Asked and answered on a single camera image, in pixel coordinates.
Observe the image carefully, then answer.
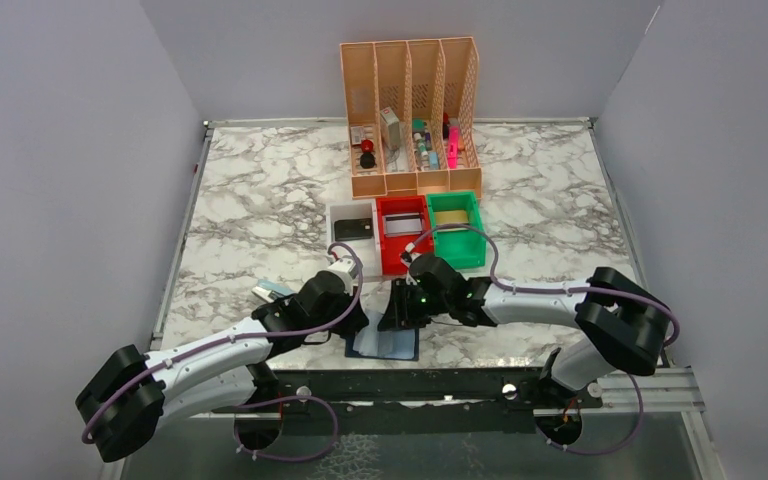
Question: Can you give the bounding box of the red and black stamp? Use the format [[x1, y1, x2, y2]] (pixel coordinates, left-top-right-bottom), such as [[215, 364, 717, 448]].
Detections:
[[359, 139, 377, 169]]

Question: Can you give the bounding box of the white box in organizer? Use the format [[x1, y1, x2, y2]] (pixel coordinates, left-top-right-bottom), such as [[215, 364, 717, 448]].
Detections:
[[380, 107, 401, 150]]

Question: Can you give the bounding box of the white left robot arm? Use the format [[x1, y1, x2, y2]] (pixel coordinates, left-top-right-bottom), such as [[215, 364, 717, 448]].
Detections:
[[75, 266, 367, 463]]

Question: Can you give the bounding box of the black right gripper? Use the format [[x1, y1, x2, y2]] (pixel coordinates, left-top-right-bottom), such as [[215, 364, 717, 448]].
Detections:
[[377, 278, 452, 331]]

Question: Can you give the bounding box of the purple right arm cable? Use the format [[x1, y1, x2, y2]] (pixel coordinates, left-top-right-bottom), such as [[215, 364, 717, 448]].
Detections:
[[402, 223, 681, 458]]

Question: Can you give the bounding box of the light blue stapler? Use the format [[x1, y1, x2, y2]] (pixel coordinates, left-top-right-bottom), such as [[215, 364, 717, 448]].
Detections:
[[251, 279, 295, 302]]

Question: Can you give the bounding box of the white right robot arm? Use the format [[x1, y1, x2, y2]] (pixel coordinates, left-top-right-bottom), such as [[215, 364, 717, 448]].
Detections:
[[377, 253, 672, 407]]

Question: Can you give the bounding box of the green plastic bin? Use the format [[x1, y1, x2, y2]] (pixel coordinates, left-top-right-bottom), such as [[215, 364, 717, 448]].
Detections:
[[426, 192, 486, 270]]

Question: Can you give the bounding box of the red plastic bin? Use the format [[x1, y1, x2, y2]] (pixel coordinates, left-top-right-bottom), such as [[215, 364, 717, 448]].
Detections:
[[375, 196, 431, 276]]

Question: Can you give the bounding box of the navy blue card holder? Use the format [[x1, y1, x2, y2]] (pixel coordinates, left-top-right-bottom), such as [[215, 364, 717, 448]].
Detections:
[[345, 310, 419, 362]]

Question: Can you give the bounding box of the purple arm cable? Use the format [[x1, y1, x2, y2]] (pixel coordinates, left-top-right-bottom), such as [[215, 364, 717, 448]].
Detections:
[[81, 242, 365, 464], [402, 223, 681, 458]]

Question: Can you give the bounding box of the silver card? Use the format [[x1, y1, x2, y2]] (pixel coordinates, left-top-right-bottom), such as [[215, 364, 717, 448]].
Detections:
[[382, 213, 423, 238]]

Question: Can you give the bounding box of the peach desk file organizer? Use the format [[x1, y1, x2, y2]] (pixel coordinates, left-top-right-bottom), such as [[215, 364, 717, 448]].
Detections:
[[339, 36, 483, 199]]

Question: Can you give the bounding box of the pink highlighter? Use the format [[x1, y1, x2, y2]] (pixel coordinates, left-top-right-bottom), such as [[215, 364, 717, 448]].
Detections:
[[447, 126, 460, 169]]

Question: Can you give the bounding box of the gold card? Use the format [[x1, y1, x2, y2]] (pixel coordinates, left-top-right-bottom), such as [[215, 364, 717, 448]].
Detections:
[[433, 209, 470, 231]]

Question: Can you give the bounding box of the white plastic bin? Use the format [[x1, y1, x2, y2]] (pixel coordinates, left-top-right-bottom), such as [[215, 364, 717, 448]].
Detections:
[[324, 200, 384, 282]]

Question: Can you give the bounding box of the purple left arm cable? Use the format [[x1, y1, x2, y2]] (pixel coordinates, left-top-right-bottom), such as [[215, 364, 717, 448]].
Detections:
[[81, 242, 365, 464]]

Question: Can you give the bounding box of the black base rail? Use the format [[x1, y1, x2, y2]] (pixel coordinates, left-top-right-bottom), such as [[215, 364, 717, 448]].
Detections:
[[221, 367, 602, 446]]

